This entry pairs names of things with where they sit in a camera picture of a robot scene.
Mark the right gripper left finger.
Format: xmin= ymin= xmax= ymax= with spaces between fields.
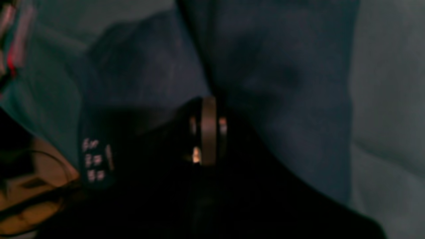
xmin=37 ymin=97 xmax=217 ymax=239

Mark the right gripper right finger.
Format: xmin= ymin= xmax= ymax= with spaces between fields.
xmin=196 ymin=111 xmax=386 ymax=239

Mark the dark blue T-shirt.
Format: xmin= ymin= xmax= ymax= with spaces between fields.
xmin=70 ymin=0 xmax=360 ymax=204

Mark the black power strip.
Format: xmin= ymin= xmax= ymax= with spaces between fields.
xmin=77 ymin=109 xmax=115 ymax=191

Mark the light blue table cloth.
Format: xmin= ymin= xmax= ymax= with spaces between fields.
xmin=1 ymin=0 xmax=425 ymax=239

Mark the booklet with red cube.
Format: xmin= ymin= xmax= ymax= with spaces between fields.
xmin=0 ymin=0 xmax=37 ymax=89

